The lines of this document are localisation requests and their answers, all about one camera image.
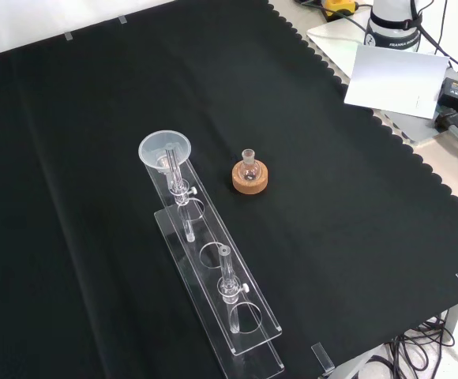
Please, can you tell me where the grey table leg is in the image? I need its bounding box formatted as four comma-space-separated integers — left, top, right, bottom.
445, 302, 458, 345

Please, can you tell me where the yellow stop button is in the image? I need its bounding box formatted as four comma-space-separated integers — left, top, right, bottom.
321, 0, 361, 21

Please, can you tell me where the black cloth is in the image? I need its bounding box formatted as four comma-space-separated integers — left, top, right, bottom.
0, 0, 458, 379

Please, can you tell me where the black stop button cable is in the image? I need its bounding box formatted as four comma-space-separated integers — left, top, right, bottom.
294, 0, 371, 36

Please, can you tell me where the clear plastic funnel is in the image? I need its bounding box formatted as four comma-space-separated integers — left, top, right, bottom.
137, 129, 193, 187

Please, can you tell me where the small glass round-bottom flask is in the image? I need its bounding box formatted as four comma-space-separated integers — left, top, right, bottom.
236, 148, 261, 183

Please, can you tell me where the grey metal base plate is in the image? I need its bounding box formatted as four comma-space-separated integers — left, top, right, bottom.
305, 17, 452, 145

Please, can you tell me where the black floor cable bundle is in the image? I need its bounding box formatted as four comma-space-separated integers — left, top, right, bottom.
365, 313, 458, 374

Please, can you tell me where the cork ring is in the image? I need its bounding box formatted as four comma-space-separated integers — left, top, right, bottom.
231, 160, 272, 195

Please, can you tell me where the pale board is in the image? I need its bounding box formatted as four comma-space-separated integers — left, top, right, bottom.
343, 43, 451, 120

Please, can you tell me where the clear acrylic funnel stand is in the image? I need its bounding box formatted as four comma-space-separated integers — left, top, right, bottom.
141, 142, 286, 379

